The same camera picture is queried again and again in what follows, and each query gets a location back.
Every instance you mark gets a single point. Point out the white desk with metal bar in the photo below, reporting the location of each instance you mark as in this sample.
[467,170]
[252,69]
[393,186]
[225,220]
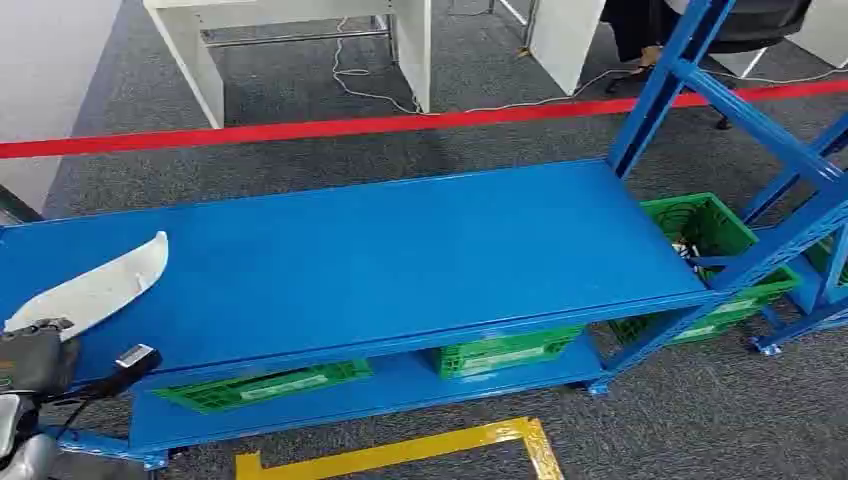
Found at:
[414,53]

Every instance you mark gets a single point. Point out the white curved plastic part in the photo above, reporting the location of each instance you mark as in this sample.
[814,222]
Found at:
[99,288]

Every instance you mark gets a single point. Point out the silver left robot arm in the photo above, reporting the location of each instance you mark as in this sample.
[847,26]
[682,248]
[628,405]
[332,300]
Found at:
[26,457]

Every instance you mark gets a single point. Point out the yellow floor tape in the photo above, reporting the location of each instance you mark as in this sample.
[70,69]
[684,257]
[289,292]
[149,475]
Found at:
[424,448]

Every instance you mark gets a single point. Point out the red barrier tape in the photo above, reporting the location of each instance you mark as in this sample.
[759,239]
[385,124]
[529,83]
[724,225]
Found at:
[331,127]

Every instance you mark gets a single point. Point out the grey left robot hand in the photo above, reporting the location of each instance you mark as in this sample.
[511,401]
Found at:
[33,361]

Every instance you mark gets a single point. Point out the green plastic crate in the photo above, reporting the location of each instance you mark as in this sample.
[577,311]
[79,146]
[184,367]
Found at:
[503,354]
[265,387]
[825,262]
[712,228]

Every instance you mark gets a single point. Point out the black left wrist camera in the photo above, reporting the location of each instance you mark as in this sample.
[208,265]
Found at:
[136,361]

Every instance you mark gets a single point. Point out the black office chair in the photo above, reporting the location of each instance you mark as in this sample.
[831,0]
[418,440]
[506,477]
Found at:
[755,23]

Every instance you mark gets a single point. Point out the blue metal shelf rack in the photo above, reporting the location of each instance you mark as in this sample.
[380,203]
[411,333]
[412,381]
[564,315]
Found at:
[371,265]
[798,308]

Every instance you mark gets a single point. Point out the white desk panel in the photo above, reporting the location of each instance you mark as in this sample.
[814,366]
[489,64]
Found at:
[563,40]

